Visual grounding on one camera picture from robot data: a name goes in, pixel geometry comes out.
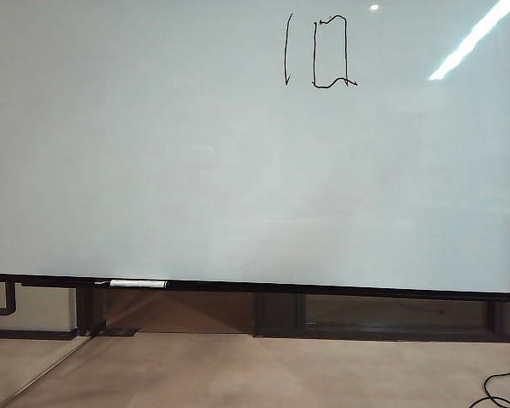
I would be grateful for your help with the white glass whiteboard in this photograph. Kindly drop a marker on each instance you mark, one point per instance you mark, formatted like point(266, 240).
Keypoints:
point(195, 170)

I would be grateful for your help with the white whiteboard marker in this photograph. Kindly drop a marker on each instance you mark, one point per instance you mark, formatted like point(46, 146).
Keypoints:
point(136, 284)

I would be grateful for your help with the black whiteboard stand leg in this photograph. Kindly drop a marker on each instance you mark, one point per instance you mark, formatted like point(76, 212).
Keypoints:
point(89, 310)

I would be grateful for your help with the black floor foot plate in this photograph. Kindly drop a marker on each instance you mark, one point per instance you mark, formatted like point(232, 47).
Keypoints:
point(123, 331)

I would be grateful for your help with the metal floor strip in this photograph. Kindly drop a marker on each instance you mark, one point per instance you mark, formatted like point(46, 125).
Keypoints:
point(47, 370)

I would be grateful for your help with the glass partition frame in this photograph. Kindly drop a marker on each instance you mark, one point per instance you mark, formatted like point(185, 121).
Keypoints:
point(276, 314)

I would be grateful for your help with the black pipe bracket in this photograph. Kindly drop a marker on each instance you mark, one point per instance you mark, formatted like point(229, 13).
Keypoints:
point(10, 297)

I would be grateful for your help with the black floor base rail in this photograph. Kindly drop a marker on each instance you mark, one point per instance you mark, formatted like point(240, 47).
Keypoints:
point(25, 334)

